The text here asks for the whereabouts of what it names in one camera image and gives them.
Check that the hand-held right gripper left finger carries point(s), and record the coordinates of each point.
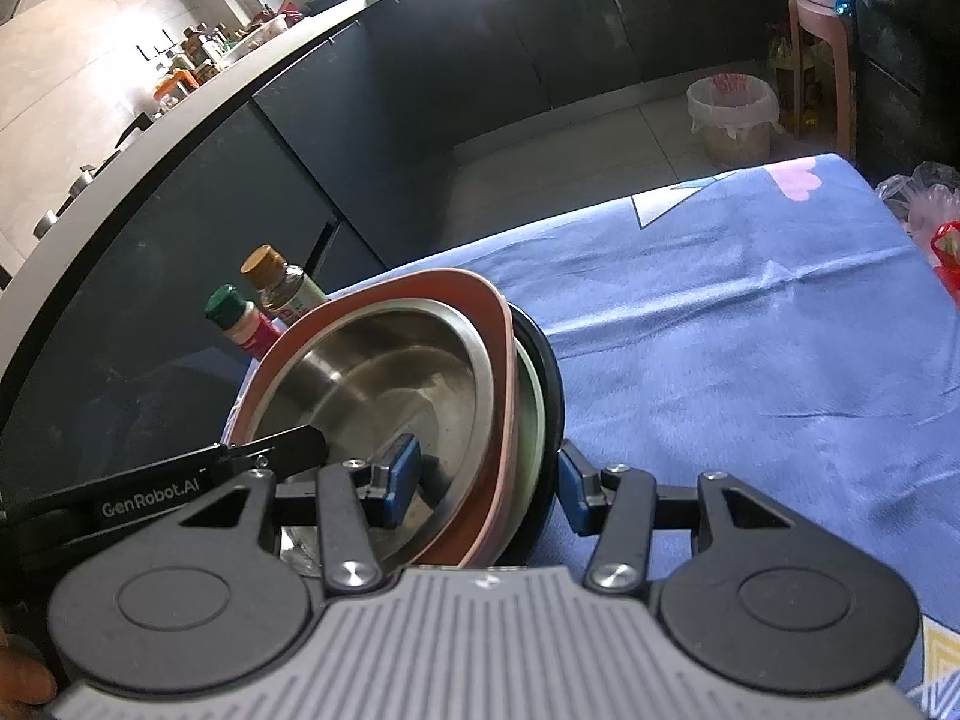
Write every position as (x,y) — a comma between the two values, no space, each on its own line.
(401,484)

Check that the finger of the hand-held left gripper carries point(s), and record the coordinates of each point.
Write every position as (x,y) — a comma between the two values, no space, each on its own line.
(289,450)

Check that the clear plastic bag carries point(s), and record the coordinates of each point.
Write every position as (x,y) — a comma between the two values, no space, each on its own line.
(919,191)

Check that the stainless steel bowl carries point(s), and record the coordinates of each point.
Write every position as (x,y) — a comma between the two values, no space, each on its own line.
(390,382)

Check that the red packet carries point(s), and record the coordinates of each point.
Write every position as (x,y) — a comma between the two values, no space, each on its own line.
(948,244)

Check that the black gas stove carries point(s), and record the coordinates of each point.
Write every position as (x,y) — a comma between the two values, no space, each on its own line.
(82,180)

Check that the pink bowl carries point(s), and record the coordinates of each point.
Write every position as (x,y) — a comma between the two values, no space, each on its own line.
(420,279)

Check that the pink plastic stool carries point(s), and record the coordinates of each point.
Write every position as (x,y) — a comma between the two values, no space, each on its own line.
(821,19)

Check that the blue printed tablecloth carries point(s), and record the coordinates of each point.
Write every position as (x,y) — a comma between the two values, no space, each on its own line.
(750,352)

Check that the yellow oil bottle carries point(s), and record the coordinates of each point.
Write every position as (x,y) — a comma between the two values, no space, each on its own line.
(799,82)

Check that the black storage cabinet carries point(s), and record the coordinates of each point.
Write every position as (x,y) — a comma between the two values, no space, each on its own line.
(907,52)

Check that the brown cap sauce bottle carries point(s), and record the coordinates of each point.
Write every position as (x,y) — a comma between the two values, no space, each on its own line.
(283,286)

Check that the dark kitchen cabinets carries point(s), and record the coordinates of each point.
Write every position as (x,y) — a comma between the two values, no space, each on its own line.
(450,52)

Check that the green plate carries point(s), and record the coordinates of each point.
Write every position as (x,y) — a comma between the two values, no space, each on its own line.
(529,420)

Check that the trash bin with white bag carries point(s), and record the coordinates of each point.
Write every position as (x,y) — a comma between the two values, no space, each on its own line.
(731,124)

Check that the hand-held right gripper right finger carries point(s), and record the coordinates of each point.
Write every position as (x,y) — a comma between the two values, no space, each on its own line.
(574,499)

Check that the kitchen countertop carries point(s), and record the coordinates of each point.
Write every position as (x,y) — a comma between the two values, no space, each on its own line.
(225,69)

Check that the row of condiment jars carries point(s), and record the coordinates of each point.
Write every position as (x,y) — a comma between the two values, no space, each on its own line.
(217,41)

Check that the person's left hand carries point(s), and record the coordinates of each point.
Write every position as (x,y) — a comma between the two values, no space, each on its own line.
(26,679)

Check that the black plate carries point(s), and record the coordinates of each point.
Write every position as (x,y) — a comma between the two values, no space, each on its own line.
(555,405)

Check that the green cap spice bottle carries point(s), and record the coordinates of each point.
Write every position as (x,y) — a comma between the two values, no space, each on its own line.
(234,319)

